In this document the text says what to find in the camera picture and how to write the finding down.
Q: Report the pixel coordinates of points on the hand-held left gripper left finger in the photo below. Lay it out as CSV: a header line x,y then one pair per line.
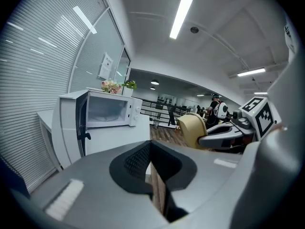
x,y
100,187

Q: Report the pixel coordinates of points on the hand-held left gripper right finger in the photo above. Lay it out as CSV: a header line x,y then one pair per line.
x,y
202,175

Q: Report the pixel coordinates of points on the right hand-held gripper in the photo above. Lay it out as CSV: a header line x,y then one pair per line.
x,y
264,118

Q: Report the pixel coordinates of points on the yellow bowl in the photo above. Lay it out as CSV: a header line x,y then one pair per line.
x,y
190,128

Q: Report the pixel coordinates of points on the white microwave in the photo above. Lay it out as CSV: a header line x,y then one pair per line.
x,y
64,128

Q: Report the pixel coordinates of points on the person's right forearm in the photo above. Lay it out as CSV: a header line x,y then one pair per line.
x,y
280,127

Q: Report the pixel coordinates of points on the white backpack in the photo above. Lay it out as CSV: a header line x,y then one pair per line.
x,y
222,110

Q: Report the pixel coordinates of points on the black metal railing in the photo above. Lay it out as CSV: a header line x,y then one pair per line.
x,y
171,114

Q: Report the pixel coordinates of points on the long ceiling light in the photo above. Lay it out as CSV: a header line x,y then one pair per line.
x,y
181,17
251,72

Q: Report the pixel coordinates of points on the light grey sweatshirt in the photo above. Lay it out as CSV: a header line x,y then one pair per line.
x,y
281,175

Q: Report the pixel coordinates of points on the potted purple flower plant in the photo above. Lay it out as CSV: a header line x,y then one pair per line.
x,y
129,85

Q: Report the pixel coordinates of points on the pastel flower bouquet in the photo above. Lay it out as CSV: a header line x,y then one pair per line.
x,y
110,87

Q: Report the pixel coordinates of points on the round smoke detector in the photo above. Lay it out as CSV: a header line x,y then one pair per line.
x,y
194,30

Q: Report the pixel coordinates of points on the white paper notice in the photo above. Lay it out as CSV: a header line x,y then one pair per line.
x,y
106,65

